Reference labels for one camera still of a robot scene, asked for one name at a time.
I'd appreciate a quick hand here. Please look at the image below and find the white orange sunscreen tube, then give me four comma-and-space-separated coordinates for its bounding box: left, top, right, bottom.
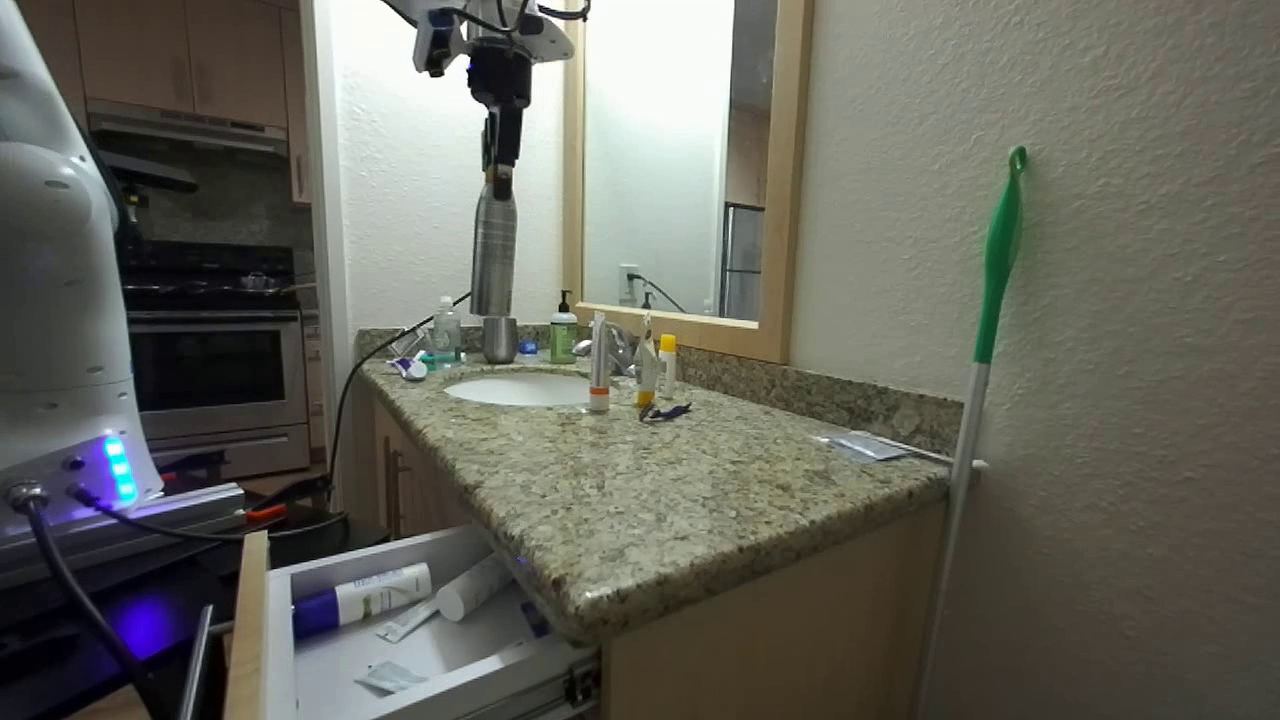
587, 312, 611, 417

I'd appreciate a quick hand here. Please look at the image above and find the clear plastic bottle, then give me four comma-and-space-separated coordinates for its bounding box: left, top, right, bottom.
431, 295, 459, 368

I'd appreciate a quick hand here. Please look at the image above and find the black cable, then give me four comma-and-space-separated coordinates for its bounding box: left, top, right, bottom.
323, 289, 475, 494

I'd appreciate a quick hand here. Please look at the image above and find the silver metal bottle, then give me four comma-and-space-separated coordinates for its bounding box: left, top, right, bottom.
470, 193, 517, 362

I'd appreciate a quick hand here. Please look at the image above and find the kitchen oven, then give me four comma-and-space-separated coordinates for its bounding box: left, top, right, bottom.
119, 238, 307, 481

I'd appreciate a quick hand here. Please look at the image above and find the green handled mop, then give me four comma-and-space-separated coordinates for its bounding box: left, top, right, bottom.
914, 142, 1029, 703

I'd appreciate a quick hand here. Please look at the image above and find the open white drawer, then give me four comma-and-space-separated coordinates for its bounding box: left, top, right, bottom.
224, 527, 598, 720

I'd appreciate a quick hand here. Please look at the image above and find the green soap pump bottle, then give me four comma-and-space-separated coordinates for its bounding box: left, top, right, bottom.
549, 289, 580, 362

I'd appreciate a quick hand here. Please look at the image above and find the wooden framed mirror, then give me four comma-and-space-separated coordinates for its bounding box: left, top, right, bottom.
564, 0, 816, 359

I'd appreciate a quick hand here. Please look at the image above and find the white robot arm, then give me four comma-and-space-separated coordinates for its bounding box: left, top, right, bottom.
0, 0, 165, 502

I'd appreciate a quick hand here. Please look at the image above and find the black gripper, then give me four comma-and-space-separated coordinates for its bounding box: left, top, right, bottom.
469, 43, 532, 162

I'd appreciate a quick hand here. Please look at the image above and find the white tube yellow cap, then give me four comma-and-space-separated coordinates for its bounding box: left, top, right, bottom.
657, 332, 679, 393

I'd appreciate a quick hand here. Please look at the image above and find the aluminium robot base mount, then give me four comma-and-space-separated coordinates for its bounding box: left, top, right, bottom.
34, 482, 245, 563

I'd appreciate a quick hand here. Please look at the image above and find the wooden vanity cabinet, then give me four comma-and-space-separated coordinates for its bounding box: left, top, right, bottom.
380, 395, 942, 720

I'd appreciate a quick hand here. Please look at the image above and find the blue grey razor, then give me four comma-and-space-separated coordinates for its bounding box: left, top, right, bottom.
640, 402, 692, 422

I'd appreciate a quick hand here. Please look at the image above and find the white oval sink basin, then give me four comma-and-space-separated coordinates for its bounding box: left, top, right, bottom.
448, 370, 587, 408

